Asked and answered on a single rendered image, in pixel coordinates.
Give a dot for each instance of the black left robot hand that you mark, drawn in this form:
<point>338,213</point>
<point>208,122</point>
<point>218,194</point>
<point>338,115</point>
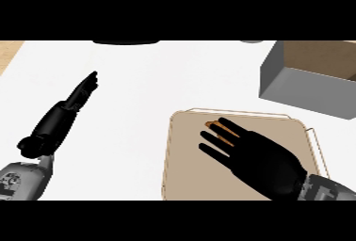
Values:
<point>59,117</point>

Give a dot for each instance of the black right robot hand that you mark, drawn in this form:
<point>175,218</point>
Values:
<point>264,163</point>

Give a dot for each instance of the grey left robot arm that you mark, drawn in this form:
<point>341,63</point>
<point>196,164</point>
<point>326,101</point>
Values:
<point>25,179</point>

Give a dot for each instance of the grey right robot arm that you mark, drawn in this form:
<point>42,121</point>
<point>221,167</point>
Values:
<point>326,189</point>

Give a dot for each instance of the golden brown croissant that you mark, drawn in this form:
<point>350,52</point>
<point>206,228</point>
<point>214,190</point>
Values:
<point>221,130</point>

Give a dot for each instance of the beige tray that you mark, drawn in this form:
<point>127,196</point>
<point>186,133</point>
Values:
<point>199,163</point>

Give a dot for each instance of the grey cardboard box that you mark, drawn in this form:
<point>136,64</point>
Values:
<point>310,78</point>

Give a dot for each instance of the black rounded object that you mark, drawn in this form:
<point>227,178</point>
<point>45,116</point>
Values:
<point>125,42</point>

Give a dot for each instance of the grey rounded object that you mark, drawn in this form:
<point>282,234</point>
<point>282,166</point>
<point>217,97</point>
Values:
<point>251,41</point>

